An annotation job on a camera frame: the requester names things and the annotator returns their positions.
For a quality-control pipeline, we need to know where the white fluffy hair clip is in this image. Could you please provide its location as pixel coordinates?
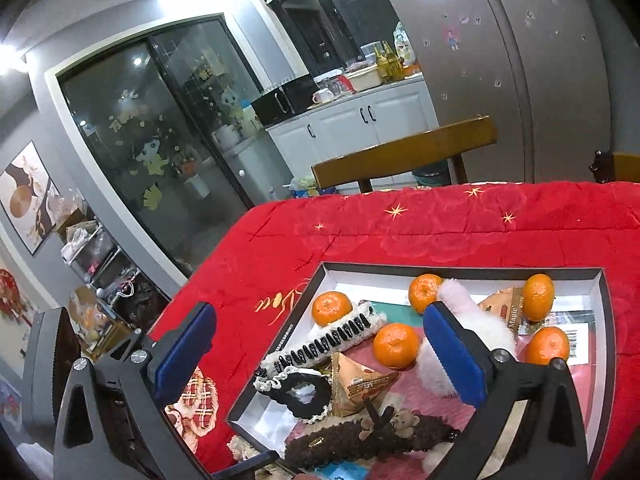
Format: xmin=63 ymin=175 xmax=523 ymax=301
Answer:
xmin=416 ymin=277 xmax=518 ymax=399

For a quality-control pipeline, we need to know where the brown fuzzy hair clip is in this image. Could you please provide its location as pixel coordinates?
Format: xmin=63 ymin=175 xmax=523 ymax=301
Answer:
xmin=285 ymin=407 xmax=461 ymax=473

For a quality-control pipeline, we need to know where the sliding glass door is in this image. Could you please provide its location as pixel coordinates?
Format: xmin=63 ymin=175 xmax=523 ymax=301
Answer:
xmin=47 ymin=12 xmax=281 ymax=281

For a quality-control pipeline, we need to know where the wooden chair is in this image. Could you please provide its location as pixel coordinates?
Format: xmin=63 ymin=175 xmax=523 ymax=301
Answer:
xmin=590 ymin=150 xmax=640 ymax=183
xmin=311 ymin=116 xmax=498 ymax=195

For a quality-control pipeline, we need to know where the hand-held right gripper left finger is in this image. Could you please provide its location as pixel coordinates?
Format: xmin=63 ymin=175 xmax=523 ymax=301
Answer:
xmin=52 ymin=302 xmax=217 ymax=480

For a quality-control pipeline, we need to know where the black shallow box container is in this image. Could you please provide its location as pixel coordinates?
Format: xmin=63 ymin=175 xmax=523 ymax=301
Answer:
xmin=227 ymin=261 xmax=616 ymax=480

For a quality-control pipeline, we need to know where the yellow glass bottle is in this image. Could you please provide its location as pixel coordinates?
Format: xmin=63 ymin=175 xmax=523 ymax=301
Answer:
xmin=374 ymin=44 xmax=391 ymax=82
xmin=389 ymin=42 xmax=407 ymax=81

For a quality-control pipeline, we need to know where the white kitchen cabinet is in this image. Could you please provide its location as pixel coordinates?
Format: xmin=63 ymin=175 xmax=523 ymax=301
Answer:
xmin=265 ymin=77 xmax=440 ymax=183

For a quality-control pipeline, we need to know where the red printed blanket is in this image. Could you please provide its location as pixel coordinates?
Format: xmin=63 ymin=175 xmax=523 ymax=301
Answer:
xmin=150 ymin=181 xmax=640 ymax=480

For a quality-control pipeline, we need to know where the black microwave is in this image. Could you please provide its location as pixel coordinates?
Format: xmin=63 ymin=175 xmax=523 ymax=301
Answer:
xmin=250 ymin=74 xmax=317 ymax=128

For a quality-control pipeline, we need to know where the dark trash bin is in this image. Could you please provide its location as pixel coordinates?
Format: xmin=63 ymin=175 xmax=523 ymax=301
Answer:
xmin=412 ymin=162 xmax=451 ymax=188

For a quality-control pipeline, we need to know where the white lace hair clip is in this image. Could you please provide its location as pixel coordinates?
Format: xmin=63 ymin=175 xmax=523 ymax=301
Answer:
xmin=260 ymin=299 xmax=388 ymax=378

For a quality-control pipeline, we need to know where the wooden chair back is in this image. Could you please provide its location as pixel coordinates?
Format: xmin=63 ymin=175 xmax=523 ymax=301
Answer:
xmin=311 ymin=116 xmax=498 ymax=195

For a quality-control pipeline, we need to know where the framed wall picture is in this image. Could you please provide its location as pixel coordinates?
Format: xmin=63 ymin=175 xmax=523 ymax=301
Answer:
xmin=0 ymin=141 xmax=61 ymax=256

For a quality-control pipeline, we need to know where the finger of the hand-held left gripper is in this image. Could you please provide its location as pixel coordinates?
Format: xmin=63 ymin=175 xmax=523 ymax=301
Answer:
xmin=210 ymin=450 xmax=280 ymax=480

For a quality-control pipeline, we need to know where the white plastic basin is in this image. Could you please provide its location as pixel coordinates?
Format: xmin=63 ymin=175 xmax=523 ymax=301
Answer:
xmin=345 ymin=66 xmax=383 ymax=92

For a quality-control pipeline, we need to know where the black lace scrunchie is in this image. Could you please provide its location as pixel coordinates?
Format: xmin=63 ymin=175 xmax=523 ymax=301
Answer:
xmin=252 ymin=366 xmax=333 ymax=427

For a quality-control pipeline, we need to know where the orange mandarin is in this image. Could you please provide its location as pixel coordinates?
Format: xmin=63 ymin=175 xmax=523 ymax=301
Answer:
xmin=521 ymin=273 xmax=556 ymax=322
xmin=373 ymin=323 xmax=421 ymax=368
xmin=311 ymin=291 xmax=352 ymax=327
xmin=524 ymin=326 xmax=571 ymax=366
xmin=408 ymin=274 xmax=443 ymax=314

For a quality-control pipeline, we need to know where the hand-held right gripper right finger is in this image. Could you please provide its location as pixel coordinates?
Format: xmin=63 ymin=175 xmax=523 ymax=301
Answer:
xmin=424 ymin=301 xmax=588 ymax=480

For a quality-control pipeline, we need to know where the grey chair back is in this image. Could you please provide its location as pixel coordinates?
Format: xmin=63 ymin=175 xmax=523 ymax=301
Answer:
xmin=22 ymin=307 xmax=81 ymax=436

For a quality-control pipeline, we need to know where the metal storage rack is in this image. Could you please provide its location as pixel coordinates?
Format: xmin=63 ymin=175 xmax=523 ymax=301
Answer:
xmin=60 ymin=215 xmax=161 ymax=361

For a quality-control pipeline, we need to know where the triangular brown snack packet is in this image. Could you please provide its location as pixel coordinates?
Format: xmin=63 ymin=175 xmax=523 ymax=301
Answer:
xmin=330 ymin=351 xmax=401 ymax=418
xmin=477 ymin=287 xmax=526 ymax=333

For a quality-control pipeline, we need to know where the silver double-door fridge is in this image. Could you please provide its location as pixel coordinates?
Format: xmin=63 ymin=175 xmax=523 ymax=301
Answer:
xmin=365 ymin=0 xmax=640 ymax=183

